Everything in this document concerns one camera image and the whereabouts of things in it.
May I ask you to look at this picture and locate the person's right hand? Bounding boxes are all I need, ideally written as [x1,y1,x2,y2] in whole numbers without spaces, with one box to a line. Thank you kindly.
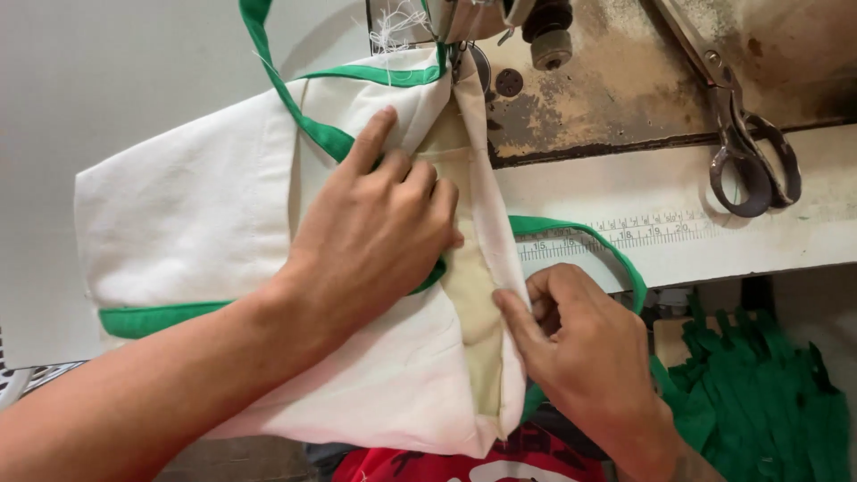
[492,262,678,448]

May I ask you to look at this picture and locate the pile of green fabric strips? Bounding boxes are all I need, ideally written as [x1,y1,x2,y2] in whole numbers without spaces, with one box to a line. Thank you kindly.
[649,295,853,482]

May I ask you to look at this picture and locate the person's red shirt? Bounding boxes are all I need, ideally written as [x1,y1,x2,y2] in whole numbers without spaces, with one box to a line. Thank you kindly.
[331,422,610,482]

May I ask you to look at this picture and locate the printed ruler strip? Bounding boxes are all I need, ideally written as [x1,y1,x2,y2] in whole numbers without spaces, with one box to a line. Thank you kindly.
[516,208,720,263]

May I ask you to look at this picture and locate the tangle of white thread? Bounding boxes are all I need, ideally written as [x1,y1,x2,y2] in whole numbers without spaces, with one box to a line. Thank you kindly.
[365,0,433,58]

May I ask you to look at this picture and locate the large metal scissors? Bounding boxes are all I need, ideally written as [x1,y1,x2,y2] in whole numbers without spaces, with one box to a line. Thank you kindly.
[653,0,803,219]

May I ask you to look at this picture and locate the white cloth bag green trim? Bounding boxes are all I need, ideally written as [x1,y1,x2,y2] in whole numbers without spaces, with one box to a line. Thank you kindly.
[74,0,649,460]

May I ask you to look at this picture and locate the white plastic chair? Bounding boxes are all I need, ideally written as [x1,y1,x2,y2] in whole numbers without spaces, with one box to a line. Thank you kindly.
[0,328,88,411]

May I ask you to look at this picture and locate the person's left hand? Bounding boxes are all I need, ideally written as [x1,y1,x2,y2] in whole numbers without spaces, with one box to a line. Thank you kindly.
[269,105,466,349]

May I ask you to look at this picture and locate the worn sewing machine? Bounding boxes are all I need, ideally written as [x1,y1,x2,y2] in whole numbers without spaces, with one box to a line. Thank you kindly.
[365,0,857,170]

